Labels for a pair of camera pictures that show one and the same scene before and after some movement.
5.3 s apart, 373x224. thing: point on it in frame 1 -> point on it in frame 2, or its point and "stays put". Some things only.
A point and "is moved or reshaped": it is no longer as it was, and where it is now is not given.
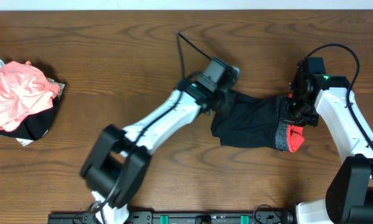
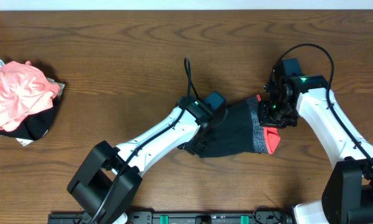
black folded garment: [34, 127] stays put
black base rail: [178, 218] stays put
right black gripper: [284, 114] -> [265, 121]
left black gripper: [222, 109] -> [195, 150]
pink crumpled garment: [15, 91] stays put
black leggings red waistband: [250, 121] is moved or reshaped
